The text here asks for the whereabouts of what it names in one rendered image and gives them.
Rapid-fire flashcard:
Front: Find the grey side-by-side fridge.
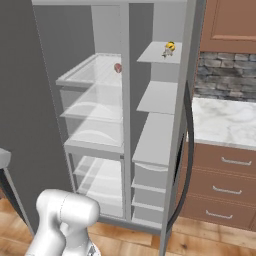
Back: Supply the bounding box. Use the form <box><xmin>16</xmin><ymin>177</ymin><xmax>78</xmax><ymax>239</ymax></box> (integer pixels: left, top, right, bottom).
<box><xmin>31</xmin><ymin>0</ymin><xmax>198</xmax><ymax>236</ymax></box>

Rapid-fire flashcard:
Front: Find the grey fridge shelf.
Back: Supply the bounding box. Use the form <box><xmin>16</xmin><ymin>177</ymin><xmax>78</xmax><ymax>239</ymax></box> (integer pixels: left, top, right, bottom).
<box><xmin>131</xmin><ymin>112</ymin><xmax>175</xmax><ymax>167</ymax></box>
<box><xmin>136</xmin><ymin>80</ymin><xmax>180</xmax><ymax>116</ymax></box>
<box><xmin>136</xmin><ymin>40</ymin><xmax>184</xmax><ymax>65</ymax></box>

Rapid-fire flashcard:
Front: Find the clear freezer drawer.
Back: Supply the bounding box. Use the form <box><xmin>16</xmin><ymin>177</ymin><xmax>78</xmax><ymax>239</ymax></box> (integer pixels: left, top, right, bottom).
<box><xmin>63</xmin><ymin>117</ymin><xmax>125</xmax><ymax>151</ymax></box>
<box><xmin>59</xmin><ymin>83</ymin><xmax>124</xmax><ymax>124</ymax></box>

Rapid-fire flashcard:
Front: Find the clear glass freezer shelf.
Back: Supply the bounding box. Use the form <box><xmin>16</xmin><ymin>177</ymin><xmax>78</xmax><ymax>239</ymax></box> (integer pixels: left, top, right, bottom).
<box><xmin>72</xmin><ymin>155</ymin><xmax>125</xmax><ymax>181</ymax></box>
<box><xmin>75</xmin><ymin>179</ymin><xmax>125</xmax><ymax>219</ymax></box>
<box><xmin>55</xmin><ymin>52</ymin><xmax>123</xmax><ymax>89</ymax></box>

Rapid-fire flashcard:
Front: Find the grey right fridge door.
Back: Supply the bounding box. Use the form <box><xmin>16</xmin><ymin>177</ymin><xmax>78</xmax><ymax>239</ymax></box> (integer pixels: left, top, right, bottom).
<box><xmin>158</xmin><ymin>0</ymin><xmax>208</xmax><ymax>256</ymax></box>

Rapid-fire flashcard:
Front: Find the grey fridge door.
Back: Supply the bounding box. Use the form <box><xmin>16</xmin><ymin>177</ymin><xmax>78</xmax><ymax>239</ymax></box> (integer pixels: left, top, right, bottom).
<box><xmin>0</xmin><ymin>0</ymin><xmax>74</xmax><ymax>236</ymax></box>
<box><xmin>158</xmin><ymin>0</ymin><xmax>208</xmax><ymax>256</ymax></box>

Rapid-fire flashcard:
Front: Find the yellow black fish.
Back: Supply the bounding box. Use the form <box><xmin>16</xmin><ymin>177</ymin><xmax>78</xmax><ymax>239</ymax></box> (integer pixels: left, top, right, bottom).
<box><xmin>161</xmin><ymin>40</ymin><xmax>177</xmax><ymax>58</ymax></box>

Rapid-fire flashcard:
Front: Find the grey left fridge door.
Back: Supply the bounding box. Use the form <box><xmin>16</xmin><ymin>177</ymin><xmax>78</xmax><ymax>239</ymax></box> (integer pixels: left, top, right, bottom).
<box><xmin>0</xmin><ymin>0</ymin><xmax>74</xmax><ymax>236</ymax></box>

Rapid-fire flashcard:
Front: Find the brown drawer front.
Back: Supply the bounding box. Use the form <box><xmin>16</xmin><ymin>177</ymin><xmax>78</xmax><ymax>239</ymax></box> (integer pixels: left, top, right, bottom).
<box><xmin>175</xmin><ymin>194</ymin><xmax>256</xmax><ymax>232</ymax></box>
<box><xmin>179</xmin><ymin>168</ymin><xmax>256</xmax><ymax>206</ymax></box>
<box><xmin>185</xmin><ymin>142</ymin><xmax>256</xmax><ymax>178</ymax></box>

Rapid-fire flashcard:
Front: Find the black right door handle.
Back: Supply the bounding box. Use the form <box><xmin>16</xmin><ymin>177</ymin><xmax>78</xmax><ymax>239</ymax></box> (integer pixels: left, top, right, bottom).
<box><xmin>165</xmin><ymin>81</ymin><xmax>196</xmax><ymax>235</ymax></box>

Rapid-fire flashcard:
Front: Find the black door handle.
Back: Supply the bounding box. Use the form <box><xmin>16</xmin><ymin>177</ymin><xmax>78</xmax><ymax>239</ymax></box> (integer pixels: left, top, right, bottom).
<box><xmin>0</xmin><ymin>167</ymin><xmax>27</xmax><ymax>222</ymax></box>
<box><xmin>165</xmin><ymin>81</ymin><xmax>196</xmax><ymax>235</ymax></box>

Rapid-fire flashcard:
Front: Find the silver drawer handle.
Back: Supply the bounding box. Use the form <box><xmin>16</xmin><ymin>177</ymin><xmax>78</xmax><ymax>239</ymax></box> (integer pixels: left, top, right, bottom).
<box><xmin>204</xmin><ymin>209</ymin><xmax>235</xmax><ymax>221</ymax></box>
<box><xmin>220</xmin><ymin>156</ymin><xmax>253</xmax><ymax>167</ymax></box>
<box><xmin>211</xmin><ymin>185</ymin><xmax>243</xmax><ymax>196</ymax></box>

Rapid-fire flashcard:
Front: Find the black left door handle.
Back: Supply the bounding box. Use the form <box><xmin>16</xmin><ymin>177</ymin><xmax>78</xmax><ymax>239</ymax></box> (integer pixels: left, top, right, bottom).
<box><xmin>0</xmin><ymin>167</ymin><xmax>27</xmax><ymax>222</ymax></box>

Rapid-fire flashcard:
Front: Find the brown wall cupboard door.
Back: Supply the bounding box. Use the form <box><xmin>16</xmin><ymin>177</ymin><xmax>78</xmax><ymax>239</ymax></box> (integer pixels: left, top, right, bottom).
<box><xmin>199</xmin><ymin>0</ymin><xmax>256</xmax><ymax>55</ymax></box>

